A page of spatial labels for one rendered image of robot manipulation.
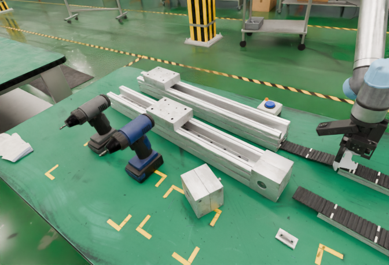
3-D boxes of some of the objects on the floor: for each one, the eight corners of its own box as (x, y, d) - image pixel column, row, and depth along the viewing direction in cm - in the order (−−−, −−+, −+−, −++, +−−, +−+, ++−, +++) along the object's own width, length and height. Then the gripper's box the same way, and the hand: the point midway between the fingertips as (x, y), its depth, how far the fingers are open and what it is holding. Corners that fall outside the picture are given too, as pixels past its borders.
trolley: (305, 37, 370) (321, -39, 307) (304, 51, 331) (322, -33, 268) (241, 35, 405) (243, -34, 342) (233, 47, 366) (234, -29, 303)
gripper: (384, 135, 57) (355, 187, 70) (392, 110, 64) (364, 162, 77) (345, 122, 62) (325, 173, 75) (356, 101, 68) (336, 151, 82)
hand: (336, 161), depth 77 cm, fingers closed on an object, 5 cm apart
